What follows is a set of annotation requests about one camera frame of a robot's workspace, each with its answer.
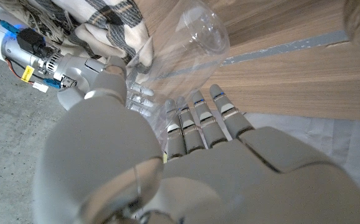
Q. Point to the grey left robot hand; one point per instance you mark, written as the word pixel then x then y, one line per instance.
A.
pixel 198 186

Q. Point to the clear plastic bottle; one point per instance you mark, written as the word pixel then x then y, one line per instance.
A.
pixel 192 46

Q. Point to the beige plaid towel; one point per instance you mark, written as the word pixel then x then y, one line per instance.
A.
pixel 105 31

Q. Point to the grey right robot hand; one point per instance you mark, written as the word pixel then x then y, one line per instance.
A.
pixel 74 71

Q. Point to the grey tape line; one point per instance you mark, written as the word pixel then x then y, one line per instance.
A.
pixel 276 49

